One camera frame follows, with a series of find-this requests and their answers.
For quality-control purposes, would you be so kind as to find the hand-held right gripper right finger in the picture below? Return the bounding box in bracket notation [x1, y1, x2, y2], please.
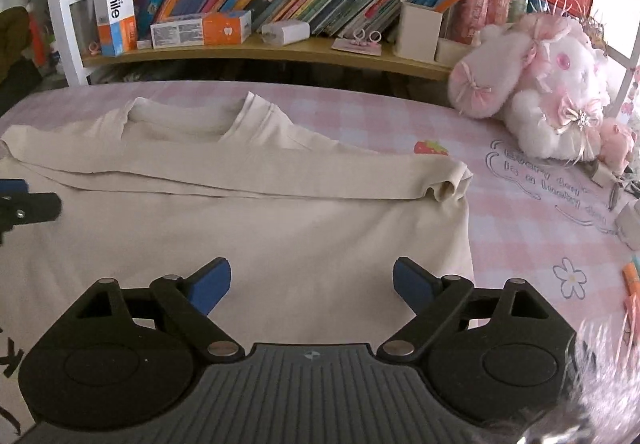
[377, 256, 551, 361]

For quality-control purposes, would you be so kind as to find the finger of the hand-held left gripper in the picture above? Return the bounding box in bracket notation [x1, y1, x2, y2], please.
[0, 178, 62, 245]

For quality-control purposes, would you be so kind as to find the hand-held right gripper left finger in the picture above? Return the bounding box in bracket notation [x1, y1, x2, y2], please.
[75, 258, 246, 361]

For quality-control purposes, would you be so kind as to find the cream t-shirt with black print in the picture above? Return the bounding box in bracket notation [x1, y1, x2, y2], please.
[0, 92, 475, 437]

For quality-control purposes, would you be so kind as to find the dark cloth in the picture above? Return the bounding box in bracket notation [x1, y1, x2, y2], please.
[0, 6, 44, 117]

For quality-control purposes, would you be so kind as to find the tall white orange box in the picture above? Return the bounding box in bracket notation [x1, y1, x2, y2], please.
[91, 0, 138, 57]

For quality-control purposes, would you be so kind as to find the orange pen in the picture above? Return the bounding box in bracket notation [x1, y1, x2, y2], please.
[622, 263, 640, 325]

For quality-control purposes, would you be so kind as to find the pink white plush toy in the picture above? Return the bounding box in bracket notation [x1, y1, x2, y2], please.
[447, 11, 613, 160]

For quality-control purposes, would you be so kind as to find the small cream container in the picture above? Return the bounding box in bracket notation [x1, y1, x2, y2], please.
[435, 38, 473, 69]

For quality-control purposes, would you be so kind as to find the long white orange box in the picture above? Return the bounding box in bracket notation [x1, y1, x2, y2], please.
[150, 10, 252, 49]

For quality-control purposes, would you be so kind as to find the wooden bookshelf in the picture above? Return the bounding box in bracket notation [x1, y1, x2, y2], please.
[82, 0, 640, 85]

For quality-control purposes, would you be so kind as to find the pink card with clips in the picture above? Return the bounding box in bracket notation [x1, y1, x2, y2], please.
[331, 28, 383, 56]

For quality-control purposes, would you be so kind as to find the small pink plush toy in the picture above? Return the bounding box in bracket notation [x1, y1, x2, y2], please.
[597, 118, 637, 175]

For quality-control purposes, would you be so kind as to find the white pen holder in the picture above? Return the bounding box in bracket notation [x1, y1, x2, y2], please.
[393, 0, 443, 64]

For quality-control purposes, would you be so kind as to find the small white plain box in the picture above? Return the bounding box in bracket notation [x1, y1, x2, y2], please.
[261, 20, 312, 46]

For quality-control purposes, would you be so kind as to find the white metal frame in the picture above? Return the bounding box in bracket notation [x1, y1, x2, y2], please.
[41, 0, 156, 87]

